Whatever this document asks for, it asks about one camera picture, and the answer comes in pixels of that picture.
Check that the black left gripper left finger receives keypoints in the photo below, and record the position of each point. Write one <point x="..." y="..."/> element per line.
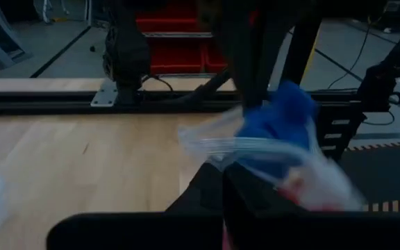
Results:
<point x="200" y="198"/>

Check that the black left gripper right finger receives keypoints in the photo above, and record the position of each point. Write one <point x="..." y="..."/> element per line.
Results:
<point x="248" y="205"/>

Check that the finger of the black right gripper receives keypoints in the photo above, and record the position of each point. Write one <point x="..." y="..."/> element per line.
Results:
<point x="253" y="90"/>

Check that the red bandage roll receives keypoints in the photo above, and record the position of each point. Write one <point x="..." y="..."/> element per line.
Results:
<point x="290" y="192"/>

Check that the clear zip plastic bag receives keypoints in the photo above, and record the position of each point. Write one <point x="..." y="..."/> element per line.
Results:
<point x="255" y="146"/>

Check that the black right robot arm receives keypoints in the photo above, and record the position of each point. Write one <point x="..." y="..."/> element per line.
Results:
<point x="127" y="48"/>

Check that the red storage bin shelf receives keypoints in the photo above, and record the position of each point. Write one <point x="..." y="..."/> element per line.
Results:
<point x="175" y="52"/>

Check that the silver mounting plate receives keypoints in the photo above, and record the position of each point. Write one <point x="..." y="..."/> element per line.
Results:
<point x="104" y="95"/>

